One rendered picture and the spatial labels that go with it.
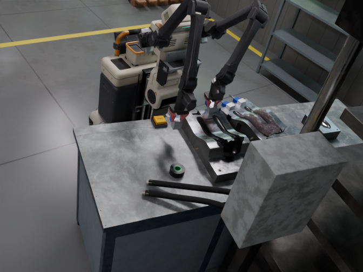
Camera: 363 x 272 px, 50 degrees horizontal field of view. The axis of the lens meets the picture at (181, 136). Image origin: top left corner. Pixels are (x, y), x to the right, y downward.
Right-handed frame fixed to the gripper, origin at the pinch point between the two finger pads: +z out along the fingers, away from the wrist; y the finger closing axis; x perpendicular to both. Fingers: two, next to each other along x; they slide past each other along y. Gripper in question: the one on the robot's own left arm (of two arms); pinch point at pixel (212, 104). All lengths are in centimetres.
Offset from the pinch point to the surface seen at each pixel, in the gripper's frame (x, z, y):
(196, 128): -13.4, 1.0, -15.5
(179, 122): -13.4, -8.1, -27.1
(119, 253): -62, 20, -77
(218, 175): -48, -2, -19
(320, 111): -68, -66, 4
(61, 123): 95, 96, -85
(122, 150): -15, 2, -60
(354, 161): -82, -45, 20
